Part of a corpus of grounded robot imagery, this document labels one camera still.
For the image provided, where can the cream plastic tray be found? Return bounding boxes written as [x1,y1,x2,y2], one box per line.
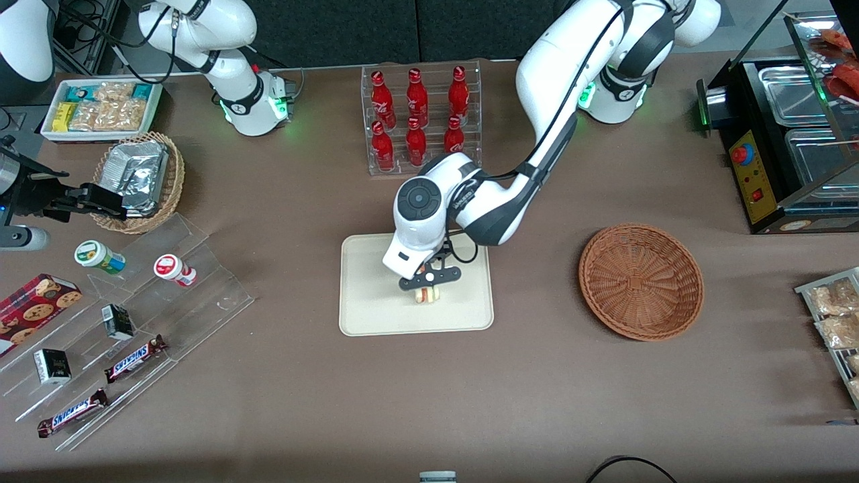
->
[338,228,496,337]

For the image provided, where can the black floor cable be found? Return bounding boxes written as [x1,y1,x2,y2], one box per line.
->
[585,455,679,483]

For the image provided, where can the brown wicker basket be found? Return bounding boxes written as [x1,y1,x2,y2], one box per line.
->
[578,222,705,342]

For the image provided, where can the grey metal snack tray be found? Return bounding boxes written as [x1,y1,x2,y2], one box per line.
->
[795,266,859,411]

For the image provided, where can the clear acrylic stepped stand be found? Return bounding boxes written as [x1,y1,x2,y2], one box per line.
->
[0,213,256,452]

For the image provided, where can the black food warmer case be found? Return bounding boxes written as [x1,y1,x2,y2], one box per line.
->
[695,0,859,235]

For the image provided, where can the white snack tray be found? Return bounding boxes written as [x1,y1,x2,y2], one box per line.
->
[40,78,164,144]

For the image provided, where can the Snickers bar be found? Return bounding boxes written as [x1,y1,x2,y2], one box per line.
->
[36,387,110,439]
[103,333,168,384]

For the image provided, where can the red orange hot food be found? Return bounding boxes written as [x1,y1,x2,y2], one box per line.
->
[814,27,859,103]

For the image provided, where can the black frame with cables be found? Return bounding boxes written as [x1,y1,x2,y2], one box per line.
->
[52,0,176,76]

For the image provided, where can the clear cracker pack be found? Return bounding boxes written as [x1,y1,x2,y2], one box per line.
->
[93,81,136,103]
[69,101,112,132]
[107,99,149,132]

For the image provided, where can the red cola bottle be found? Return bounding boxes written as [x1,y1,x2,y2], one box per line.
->
[370,70,397,130]
[443,115,466,156]
[448,65,470,125]
[370,121,396,173]
[405,68,430,129]
[405,117,429,168]

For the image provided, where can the green lid cup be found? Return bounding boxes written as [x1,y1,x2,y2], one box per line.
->
[73,239,127,276]

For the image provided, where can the tan wicker basket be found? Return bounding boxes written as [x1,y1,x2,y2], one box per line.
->
[89,131,186,235]

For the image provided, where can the steel warmer pan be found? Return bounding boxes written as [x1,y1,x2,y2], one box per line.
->
[783,125,859,193]
[757,63,831,129]

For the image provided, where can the red lid cup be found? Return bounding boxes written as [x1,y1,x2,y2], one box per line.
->
[153,253,198,288]

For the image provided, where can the clear acrylic bottle rack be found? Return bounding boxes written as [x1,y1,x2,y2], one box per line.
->
[360,59,483,177]

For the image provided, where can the black right base cables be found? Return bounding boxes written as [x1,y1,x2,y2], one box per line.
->
[250,46,307,103]

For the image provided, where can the red plaid cookie box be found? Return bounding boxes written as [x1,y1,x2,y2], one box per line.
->
[0,272,83,358]

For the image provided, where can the silver foil packet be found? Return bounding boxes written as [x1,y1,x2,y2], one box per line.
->
[119,168,164,218]
[101,140,169,195]

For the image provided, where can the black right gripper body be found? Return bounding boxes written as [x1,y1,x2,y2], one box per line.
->
[0,134,73,223]

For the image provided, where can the small black box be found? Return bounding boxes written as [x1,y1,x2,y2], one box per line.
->
[33,347,72,386]
[101,303,136,341]

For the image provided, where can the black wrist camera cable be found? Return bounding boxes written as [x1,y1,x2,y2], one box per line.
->
[442,228,480,264]

